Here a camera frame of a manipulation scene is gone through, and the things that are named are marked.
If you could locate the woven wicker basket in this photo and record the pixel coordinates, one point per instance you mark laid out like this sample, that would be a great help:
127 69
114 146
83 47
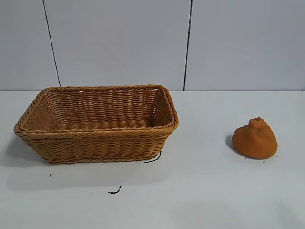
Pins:
95 143

